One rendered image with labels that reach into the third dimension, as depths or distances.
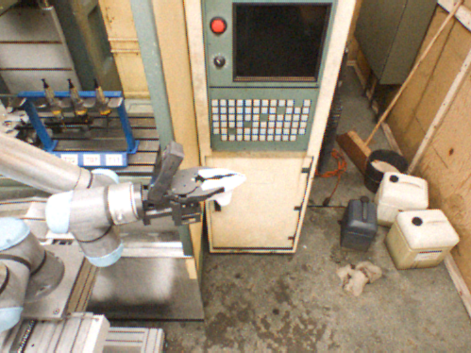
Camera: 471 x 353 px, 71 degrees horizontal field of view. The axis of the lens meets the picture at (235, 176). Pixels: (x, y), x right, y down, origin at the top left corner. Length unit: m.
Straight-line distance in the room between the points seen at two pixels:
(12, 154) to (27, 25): 1.59
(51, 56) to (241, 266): 1.76
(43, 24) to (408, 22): 2.48
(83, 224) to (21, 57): 1.85
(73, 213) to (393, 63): 2.87
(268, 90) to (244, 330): 1.42
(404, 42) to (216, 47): 2.10
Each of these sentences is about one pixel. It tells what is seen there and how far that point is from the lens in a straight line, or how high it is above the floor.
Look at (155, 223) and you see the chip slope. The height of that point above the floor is 0.72.
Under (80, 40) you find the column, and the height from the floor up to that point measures 1.23.
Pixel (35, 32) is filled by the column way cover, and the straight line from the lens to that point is 2.28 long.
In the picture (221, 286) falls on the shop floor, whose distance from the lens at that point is 2.27.
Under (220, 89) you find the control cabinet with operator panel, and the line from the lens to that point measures 1.34.
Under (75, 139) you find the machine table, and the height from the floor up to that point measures 0.89.
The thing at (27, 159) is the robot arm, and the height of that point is 1.61.
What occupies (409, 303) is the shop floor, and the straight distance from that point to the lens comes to 2.48.
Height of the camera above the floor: 2.04
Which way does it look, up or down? 46 degrees down
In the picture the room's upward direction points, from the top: straight up
